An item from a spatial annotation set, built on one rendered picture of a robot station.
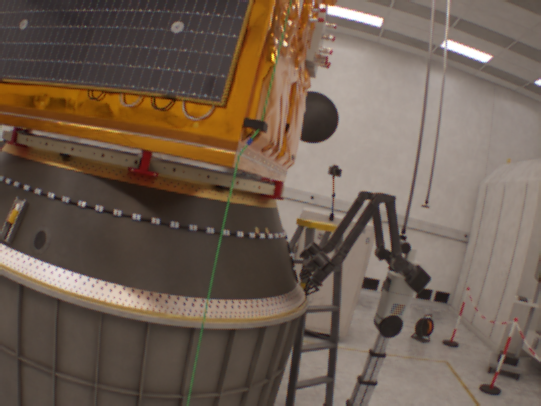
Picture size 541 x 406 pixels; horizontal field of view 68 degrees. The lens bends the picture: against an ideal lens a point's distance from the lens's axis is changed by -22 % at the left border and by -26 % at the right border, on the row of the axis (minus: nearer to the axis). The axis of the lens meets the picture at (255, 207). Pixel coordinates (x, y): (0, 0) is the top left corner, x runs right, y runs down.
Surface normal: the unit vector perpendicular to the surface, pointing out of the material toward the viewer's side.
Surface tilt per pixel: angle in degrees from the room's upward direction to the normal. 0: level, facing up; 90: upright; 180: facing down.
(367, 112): 90
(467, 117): 90
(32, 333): 90
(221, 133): 95
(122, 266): 62
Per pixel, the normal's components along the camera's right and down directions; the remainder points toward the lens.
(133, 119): -0.15, 0.08
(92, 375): 0.20, 0.10
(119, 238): 0.33, -0.36
